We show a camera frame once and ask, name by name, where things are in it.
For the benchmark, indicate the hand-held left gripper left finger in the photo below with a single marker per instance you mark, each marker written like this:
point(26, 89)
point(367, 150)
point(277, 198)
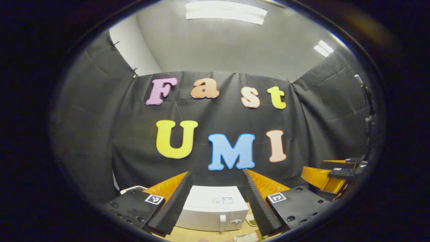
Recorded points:
point(173, 205)

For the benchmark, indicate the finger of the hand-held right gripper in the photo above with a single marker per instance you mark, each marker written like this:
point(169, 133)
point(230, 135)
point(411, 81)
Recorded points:
point(319, 178)
point(339, 164)

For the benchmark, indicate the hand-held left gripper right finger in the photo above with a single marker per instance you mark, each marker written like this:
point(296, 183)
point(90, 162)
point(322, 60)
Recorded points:
point(257, 205)

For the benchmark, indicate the white microwave oven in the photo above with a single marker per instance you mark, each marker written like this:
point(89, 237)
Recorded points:
point(211, 211)

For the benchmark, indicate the divided plate of beans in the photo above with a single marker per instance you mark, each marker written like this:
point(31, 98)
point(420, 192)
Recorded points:
point(251, 220)

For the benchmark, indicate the white rectangular tray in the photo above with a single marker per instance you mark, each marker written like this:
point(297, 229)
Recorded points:
point(245, 237)

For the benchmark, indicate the white toaster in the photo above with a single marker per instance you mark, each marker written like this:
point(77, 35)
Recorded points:
point(132, 189)

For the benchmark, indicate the black backdrop cloth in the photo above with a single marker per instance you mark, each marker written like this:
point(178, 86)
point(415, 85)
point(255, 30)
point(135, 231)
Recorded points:
point(134, 141)

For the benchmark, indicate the ceiling light panel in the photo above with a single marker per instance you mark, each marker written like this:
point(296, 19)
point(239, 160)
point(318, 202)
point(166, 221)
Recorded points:
point(323, 48)
point(225, 11)

